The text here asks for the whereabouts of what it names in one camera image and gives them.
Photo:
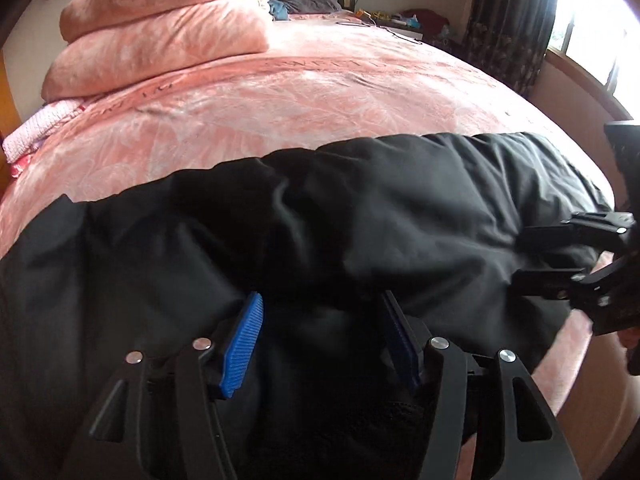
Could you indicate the pink white knitted cloth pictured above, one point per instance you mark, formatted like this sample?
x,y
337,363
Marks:
x,y
45,122

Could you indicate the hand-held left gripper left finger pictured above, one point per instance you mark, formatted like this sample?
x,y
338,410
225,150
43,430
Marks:
x,y
245,340

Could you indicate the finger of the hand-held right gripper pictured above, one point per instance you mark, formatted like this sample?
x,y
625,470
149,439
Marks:
x,y
550,282
575,232

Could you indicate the blue cloth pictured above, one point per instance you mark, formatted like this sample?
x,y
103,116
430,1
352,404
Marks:
x,y
278,10

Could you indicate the window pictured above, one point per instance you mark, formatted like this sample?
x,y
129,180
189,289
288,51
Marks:
x,y
595,20

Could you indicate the dark patterned curtain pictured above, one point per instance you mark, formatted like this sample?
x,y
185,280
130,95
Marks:
x,y
510,20

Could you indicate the wooden wardrobe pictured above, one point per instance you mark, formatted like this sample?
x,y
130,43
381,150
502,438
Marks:
x,y
9,125

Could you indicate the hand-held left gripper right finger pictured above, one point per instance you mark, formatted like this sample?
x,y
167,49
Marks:
x,y
400,340

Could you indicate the pink bed cover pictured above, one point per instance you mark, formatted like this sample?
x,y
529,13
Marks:
x,y
280,95

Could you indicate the dark red cloth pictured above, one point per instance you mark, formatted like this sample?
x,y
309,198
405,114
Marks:
x,y
425,19

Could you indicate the red floral cloth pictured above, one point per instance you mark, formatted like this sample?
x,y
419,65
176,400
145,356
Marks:
x,y
20,165

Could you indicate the black pants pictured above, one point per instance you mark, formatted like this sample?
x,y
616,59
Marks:
x,y
350,220

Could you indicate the folded pink quilt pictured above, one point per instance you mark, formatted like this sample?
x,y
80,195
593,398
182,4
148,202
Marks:
x,y
165,20

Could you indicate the dark nightstand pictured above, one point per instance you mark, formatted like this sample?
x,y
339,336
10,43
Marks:
x,y
395,22

